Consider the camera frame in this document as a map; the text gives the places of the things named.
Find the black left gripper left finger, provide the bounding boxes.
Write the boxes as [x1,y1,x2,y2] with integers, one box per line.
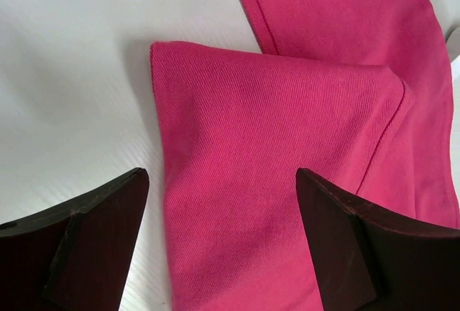
[1,168,150,310]

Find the pink trousers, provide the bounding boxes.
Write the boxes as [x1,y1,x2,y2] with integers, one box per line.
[151,0,459,310]

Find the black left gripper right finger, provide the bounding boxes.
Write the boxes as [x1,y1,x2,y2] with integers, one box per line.
[296,169,459,310]

